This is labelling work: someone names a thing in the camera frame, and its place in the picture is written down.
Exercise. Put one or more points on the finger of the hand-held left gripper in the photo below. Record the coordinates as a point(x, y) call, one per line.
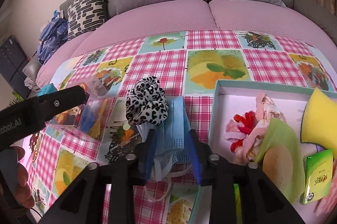
point(65, 101)

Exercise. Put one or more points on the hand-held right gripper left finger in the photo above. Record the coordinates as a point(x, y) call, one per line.
point(150, 150)

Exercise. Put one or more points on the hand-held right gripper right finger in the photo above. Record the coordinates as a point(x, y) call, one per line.
point(193, 158)

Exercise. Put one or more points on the clear plastic box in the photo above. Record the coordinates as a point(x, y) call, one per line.
point(89, 118)

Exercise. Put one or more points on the blue face mask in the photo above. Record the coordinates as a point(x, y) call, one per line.
point(173, 129)

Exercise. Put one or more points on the mint green shallow box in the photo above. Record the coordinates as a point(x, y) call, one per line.
point(237, 97)

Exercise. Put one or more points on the beige powder puff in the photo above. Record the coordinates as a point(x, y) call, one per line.
point(279, 166)

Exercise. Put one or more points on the yellow-green cloth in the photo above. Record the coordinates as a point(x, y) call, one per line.
point(279, 132)

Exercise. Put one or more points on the green tissue pack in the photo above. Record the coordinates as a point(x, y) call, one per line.
point(316, 176)

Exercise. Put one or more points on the yellow sponge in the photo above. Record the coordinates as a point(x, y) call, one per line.
point(321, 118)

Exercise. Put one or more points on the person's left hand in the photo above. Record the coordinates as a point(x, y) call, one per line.
point(23, 182)

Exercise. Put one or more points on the green potted plant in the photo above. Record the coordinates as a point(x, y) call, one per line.
point(17, 97)

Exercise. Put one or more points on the leopard print scrunchie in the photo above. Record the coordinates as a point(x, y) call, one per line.
point(147, 103)

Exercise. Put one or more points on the black cabinet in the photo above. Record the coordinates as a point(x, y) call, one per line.
point(11, 66)

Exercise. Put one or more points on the blue plaid clothes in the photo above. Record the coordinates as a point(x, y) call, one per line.
point(51, 37)

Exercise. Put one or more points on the plaid picture tablecloth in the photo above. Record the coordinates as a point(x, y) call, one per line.
point(158, 60)

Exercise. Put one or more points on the black white patterned pillow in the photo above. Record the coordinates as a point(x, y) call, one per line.
point(85, 13)

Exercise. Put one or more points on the purple sofa cover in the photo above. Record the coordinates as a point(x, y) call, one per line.
point(171, 18)

